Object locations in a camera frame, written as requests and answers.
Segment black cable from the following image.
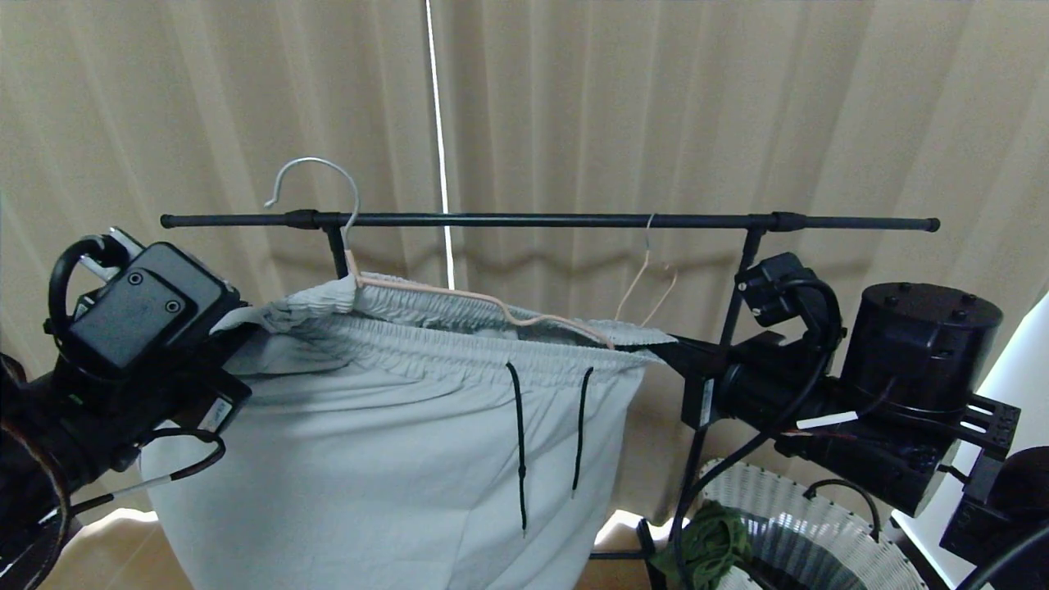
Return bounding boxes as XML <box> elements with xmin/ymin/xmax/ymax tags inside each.
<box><xmin>47</xmin><ymin>235</ymin><xmax>125</xmax><ymax>330</ymax></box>
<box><xmin>668</xmin><ymin>279</ymin><xmax>846</xmax><ymax>590</ymax></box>

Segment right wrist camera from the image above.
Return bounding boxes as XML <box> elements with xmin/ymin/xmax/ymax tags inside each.
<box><xmin>734</xmin><ymin>252</ymin><xmax>822</xmax><ymax>330</ymax></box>

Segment pink clothes hanger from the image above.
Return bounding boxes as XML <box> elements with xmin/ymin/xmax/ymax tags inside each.
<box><xmin>615</xmin><ymin>215</ymin><xmax>679</xmax><ymax>329</ymax></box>
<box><xmin>264</xmin><ymin>157</ymin><xmax>616</xmax><ymax>352</ymax></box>

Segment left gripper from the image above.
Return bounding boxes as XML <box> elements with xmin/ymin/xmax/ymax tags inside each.
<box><xmin>159</xmin><ymin>359</ymin><xmax>254</xmax><ymax>437</ymax></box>

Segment green garment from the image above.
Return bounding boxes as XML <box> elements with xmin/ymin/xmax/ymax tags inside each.
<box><xmin>652</xmin><ymin>500</ymin><xmax>754</xmax><ymax>590</ymax></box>

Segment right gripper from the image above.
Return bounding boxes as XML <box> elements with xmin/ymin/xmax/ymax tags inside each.
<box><xmin>647</xmin><ymin>333</ymin><xmax>825</xmax><ymax>434</ymax></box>

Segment black clothes rack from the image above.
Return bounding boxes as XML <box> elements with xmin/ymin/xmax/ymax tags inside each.
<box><xmin>160</xmin><ymin>211</ymin><xmax>941</xmax><ymax>590</ymax></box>

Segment white laundry basket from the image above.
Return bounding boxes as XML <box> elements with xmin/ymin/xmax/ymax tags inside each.
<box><xmin>697</xmin><ymin>459</ymin><xmax>929</xmax><ymax>590</ymax></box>

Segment pale grey shorts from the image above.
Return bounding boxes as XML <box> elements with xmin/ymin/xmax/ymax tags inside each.
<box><xmin>139</xmin><ymin>273</ymin><xmax>678</xmax><ymax>590</ymax></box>

